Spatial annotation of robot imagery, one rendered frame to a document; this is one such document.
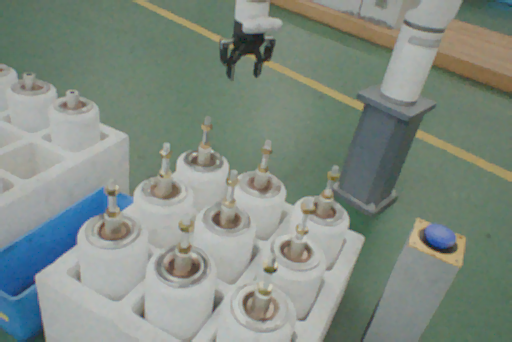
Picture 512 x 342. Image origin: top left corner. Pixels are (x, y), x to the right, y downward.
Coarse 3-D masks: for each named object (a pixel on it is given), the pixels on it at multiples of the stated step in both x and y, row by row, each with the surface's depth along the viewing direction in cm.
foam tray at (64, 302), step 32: (288, 224) 81; (64, 256) 67; (256, 256) 73; (352, 256) 76; (64, 288) 62; (224, 288) 66; (320, 288) 72; (64, 320) 65; (96, 320) 61; (128, 320) 59; (320, 320) 64
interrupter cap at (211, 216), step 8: (208, 208) 69; (216, 208) 70; (240, 208) 71; (208, 216) 68; (216, 216) 69; (240, 216) 69; (248, 216) 69; (208, 224) 66; (216, 224) 67; (224, 224) 67; (232, 224) 68; (240, 224) 68; (248, 224) 68; (216, 232) 65; (224, 232) 66; (232, 232) 66; (240, 232) 66
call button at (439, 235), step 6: (432, 228) 61; (438, 228) 61; (444, 228) 62; (426, 234) 61; (432, 234) 60; (438, 234) 60; (444, 234) 60; (450, 234) 61; (432, 240) 60; (438, 240) 59; (444, 240) 59; (450, 240) 60; (438, 246) 60; (444, 246) 60; (450, 246) 60
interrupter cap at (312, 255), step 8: (280, 240) 66; (288, 240) 66; (272, 248) 64; (280, 248) 65; (288, 248) 65; (312, 248) 65; (280, 256) 63; (288, 256) 64; (304, 256) 64; (312, 256) 64; (320, 256) 64; (280, 264) 62; (288, 264) 62; (296, 264) 62; (304, 264) 62; (312, 264) 63
